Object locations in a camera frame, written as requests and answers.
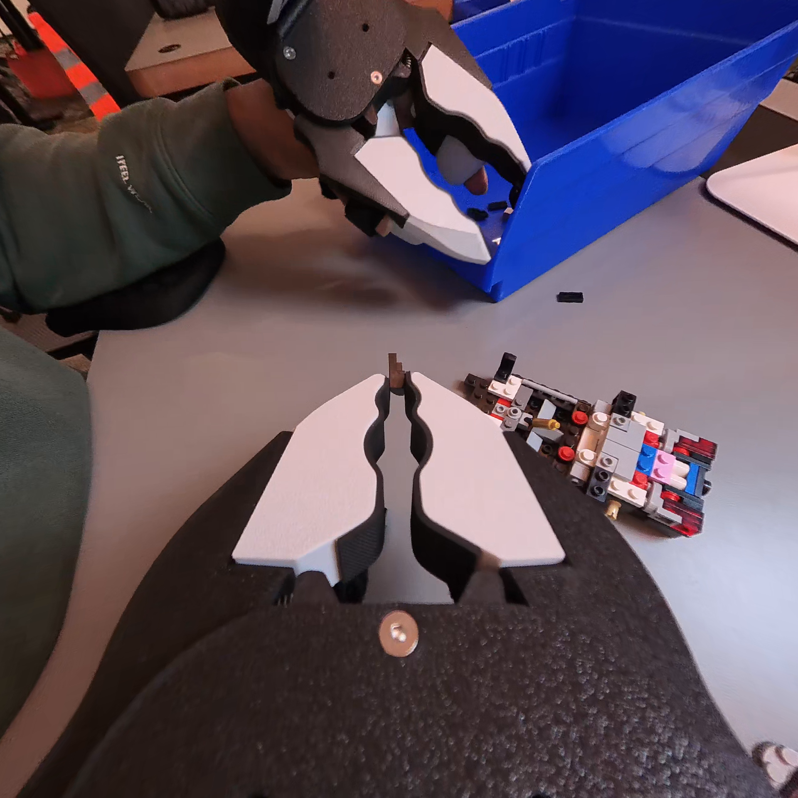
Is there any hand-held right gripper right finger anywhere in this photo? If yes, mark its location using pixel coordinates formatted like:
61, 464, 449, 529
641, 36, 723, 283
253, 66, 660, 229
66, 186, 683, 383
409, 372, 566, 599

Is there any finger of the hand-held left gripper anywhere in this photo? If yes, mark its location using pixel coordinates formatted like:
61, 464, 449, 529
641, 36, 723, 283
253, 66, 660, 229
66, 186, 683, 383
356, 135, 493, 265
418, 48, 532, 175

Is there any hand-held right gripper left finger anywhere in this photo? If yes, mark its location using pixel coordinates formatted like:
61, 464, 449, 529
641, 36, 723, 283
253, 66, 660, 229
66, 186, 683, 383
234, 372, 390, 587

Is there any brick car model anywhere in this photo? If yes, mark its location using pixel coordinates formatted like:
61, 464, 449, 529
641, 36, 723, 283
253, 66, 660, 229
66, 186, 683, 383
464, 353, 720, 539

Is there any large blue plastic bin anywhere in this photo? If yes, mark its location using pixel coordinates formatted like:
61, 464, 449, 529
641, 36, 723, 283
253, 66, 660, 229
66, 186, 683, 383
374, 0, 798, 303

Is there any person's left forearm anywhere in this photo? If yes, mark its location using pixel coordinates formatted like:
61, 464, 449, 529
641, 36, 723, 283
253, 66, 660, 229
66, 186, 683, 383
0, 81, 294, 313

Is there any wooden background table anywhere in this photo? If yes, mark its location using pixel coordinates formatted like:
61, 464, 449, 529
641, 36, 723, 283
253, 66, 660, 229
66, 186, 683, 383
125, 13, 256, 98

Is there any white book stand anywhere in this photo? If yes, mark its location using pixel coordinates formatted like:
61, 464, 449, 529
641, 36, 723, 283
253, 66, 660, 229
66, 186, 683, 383
705, 144, 798, 248

